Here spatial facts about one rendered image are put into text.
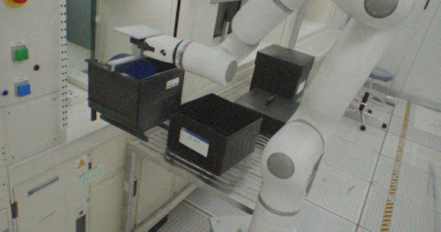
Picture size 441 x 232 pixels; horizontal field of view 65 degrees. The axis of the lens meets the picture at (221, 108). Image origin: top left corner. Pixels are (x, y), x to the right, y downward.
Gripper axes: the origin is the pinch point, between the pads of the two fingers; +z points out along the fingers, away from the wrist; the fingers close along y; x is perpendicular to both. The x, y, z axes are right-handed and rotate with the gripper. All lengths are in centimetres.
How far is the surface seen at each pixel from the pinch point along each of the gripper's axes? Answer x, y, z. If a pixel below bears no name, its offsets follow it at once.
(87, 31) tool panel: -27, 53, 84
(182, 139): -41.7, 21.1, -6.4
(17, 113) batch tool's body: -21.8, -29.2, 15.8
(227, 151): -38, 22, -26
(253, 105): -39, 68, -14
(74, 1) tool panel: -14, 52, 95
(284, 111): -39, 75, -28
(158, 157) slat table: -49, 13, -2
